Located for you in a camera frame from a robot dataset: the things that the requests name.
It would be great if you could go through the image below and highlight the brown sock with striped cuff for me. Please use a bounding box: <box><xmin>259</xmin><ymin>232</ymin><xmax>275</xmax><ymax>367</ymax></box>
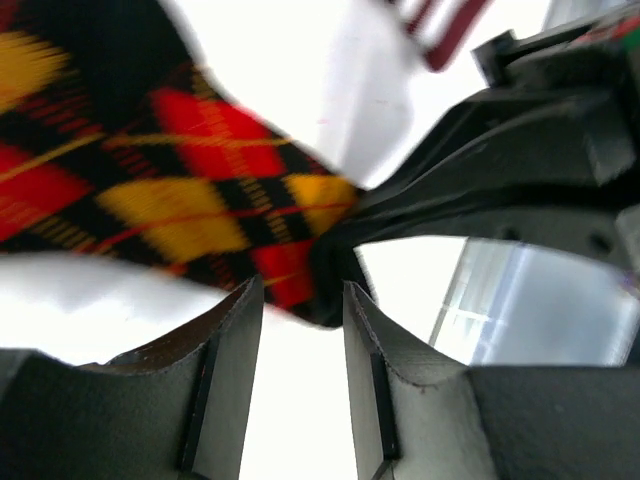
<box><xmin>385</xmin><ymin>0</ymin><xmax>491</xmax><ymax>72</ymax></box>

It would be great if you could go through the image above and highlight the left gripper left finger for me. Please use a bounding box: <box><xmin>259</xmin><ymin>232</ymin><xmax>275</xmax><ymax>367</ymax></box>
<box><xmin>1</xmin><ymin>277</ymin><xmax>264</xmax><ymax>479</ymax></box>

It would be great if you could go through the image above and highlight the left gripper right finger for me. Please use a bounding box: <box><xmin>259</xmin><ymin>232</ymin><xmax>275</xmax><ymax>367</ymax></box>
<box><xmin>343</xmin><ymin>282</ymin><xmax>639</xmax><ymax>479</ymax></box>

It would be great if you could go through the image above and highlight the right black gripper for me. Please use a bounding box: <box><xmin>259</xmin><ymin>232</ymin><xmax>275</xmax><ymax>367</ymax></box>
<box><xmin>310</xmin><ymin>1</ymin><xmax>639</xmax><ymax>325</ymax></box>

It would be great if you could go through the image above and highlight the black red yellow argyle sock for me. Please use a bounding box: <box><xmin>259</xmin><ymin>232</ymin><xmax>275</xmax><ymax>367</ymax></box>
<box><xmin>1</xmin><ymin>1</ymin><xmax>361</xmax><ymax>328</ymax></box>

